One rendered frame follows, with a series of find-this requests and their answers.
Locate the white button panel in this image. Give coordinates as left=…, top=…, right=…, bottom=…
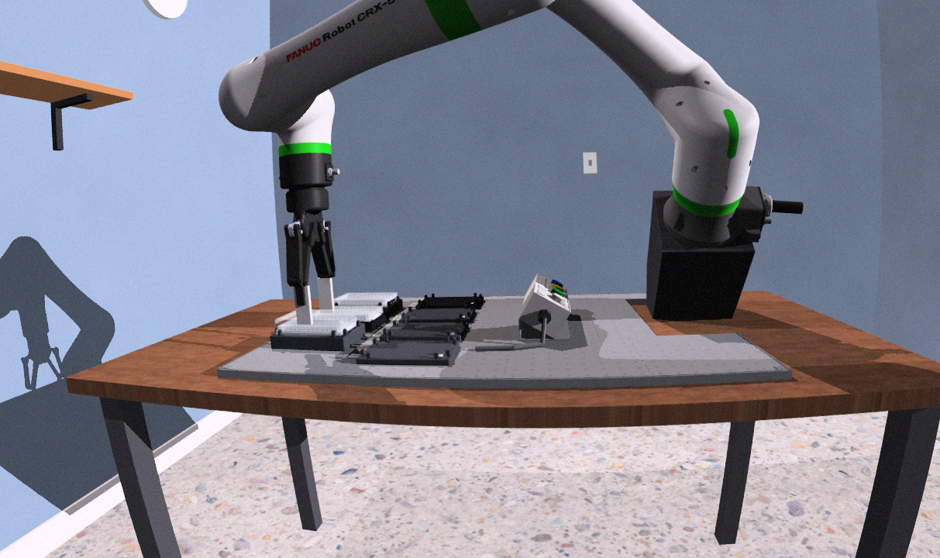
left=475, top=274, right=571, bottom=351

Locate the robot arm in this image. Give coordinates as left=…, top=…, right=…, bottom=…
left=219, top=0, right=803, bottom=247

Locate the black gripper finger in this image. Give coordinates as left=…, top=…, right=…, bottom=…
left=311, top=221, right=336, bottom=310
left=284, top=219, right=317, bottom=325

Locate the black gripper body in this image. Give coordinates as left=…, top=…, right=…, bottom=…
left=286, top=189, right=329, bottom=242

